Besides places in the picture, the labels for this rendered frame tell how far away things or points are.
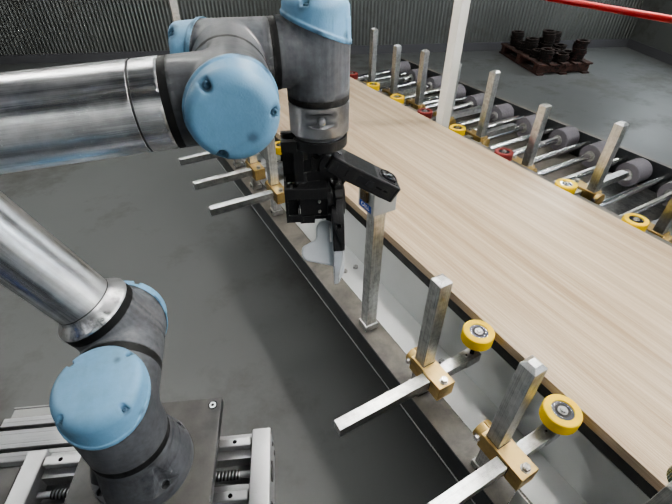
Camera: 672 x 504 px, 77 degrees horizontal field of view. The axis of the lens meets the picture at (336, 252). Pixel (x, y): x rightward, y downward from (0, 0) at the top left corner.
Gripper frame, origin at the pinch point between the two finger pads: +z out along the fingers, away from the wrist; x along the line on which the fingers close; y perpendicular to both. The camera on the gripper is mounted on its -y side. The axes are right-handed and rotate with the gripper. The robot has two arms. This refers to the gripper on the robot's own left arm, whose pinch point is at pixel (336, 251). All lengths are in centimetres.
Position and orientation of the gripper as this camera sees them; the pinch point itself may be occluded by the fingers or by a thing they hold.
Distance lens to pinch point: 66.8
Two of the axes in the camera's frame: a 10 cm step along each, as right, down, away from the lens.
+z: 0.0, 7.7, 6.3
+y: -9.9, 0.7, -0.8
